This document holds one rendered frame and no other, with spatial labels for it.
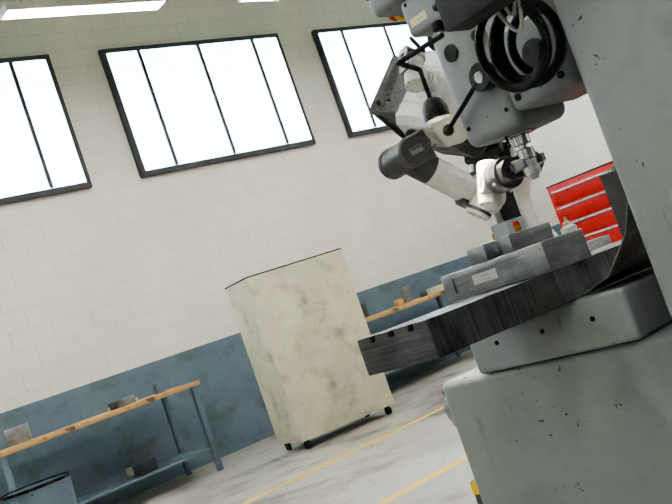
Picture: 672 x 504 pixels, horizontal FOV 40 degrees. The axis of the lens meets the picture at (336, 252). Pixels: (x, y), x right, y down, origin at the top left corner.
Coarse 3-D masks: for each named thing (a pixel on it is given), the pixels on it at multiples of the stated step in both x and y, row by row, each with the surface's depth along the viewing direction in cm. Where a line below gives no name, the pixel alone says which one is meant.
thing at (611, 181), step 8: (600, 176) 254; (608, 176) 253; (616, 176) 252; (608, 184) 253; (616, 184) 252; (608, 192) 254; (616, 192) 252; (624, 192) 251; (616, 200) 253; (624, 200) 251; (616, 208) 253; (624, 208) 252; (616, 216) 253; (624, 216) 252; (624, 224) 252; (624, 232) 253
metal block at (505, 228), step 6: (504, 222) 219; (510, 222) 220; (522, 222) 222; (492, 228) 223; (498, 228) 221; (504, 228) 220; (510, 228) 219; (522, 228) 222; (498, 234) 222; (504, 234) 220; (498, 240) 222; (498, 246) 222
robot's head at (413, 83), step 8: (416, 56) 269; (424, 56) 271; (416, 64) 267; (408, 72) 267; (416, 72) 265; (424, 72) 267; (432, 72) 273; (408, 80) 265; (416, 80) 265; (432, 80) 271; (408, 88) 268; (416, 88) 268
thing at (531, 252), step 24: (504, 240) 214; (528, 240) 217; (552, 240) 209; (576, 240) 213; (480, 264) 222; (504, 264) 217; (528, 264) 211; (552, 264) 207; (456, 288) 231; (480, 288) 224
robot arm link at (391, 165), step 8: (384, 152) 281; (392, 152) 274; (384, 160) 278; (392, 160) 274; (432, 160) 274; (384, 168) 280; (392, 168) 276; (400, 168) 274; (408, 168) 272; (416, 168) 274; (424, 168) 273; (432, 168) 274; (392, 176) 281; (400, 176) 282; (416, 176) 275; (424, 176) 275; (432, 176) 275
